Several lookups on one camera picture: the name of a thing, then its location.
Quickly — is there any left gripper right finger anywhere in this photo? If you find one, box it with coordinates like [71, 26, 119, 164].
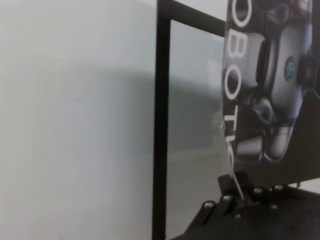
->
[236, 171, 261, 208]

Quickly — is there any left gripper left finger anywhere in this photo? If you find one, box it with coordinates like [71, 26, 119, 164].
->
[218, 174, 243, 216]

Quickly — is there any black robot print poster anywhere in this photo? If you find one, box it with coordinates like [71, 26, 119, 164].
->
[219, 0, 320, 201]

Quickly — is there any black tape frame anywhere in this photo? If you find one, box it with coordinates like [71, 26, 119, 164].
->
[151, 0, 227, 240]

